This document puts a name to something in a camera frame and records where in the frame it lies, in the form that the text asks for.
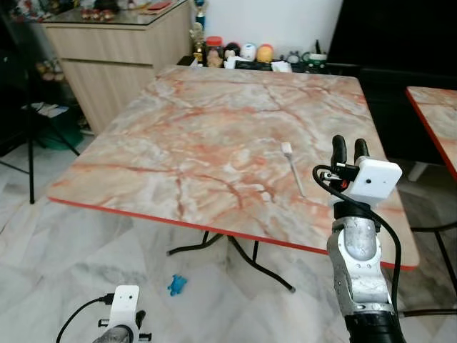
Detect small blue toy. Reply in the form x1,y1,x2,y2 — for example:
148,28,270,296
167,274,189,297

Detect white plastic fork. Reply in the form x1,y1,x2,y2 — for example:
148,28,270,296
280,141,307,198

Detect marble print folding table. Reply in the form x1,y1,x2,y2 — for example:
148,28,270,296
405,85,457,317
46,64,422,294

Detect white crumpled paper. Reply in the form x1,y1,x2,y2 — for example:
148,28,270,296
269,61,294,74

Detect black metal table legs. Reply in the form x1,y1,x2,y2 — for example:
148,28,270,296
166,232,296,294
400,220,457,317

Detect round orange figure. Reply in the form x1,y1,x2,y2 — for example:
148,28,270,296
256,44,275,64

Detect black television screen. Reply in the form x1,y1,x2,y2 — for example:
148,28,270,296
327,0,457,70

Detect round white figure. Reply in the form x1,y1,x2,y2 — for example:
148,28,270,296
240,43,258,62

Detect round black figure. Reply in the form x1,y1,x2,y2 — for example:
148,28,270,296
224,42,242,62

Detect red lid jar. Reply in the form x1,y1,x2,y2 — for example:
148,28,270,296
204,36,224,69

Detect small gold trophy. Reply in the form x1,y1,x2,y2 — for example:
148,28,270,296
189,21,207,64

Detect blue and gold trophy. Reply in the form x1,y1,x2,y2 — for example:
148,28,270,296
194,0,209,22

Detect green bin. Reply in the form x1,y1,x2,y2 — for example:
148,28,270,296
34,107,85,151

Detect black metal stand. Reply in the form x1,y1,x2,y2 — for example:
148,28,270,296
0,13,81,205

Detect white paper sheets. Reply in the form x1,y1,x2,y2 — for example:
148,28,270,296
24,101,70,119

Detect flat red item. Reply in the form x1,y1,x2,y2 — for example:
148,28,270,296
141,0,174,12

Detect light wooden cabinet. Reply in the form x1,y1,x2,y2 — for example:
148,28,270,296
39,0,195,134

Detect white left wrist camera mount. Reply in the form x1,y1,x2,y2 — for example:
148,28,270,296
109,285,141,330

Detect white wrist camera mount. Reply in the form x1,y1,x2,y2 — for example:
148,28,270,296
348,157,403,205
109,285,141,330

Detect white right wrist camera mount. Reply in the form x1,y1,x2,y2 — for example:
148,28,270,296
348,157,403,205

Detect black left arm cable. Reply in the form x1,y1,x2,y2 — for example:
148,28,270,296
55,293,116,343

